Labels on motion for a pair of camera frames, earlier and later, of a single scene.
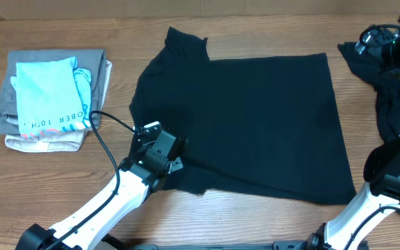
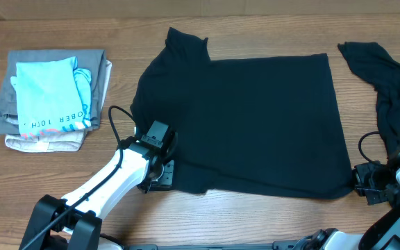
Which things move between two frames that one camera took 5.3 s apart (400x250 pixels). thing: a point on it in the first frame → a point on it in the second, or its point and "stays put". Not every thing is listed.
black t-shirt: x=262 y=128 stays put
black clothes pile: x=392 y=82 stays put
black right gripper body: x=395 y=51 → x=376 y=181
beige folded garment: x=62 y=142 stays put
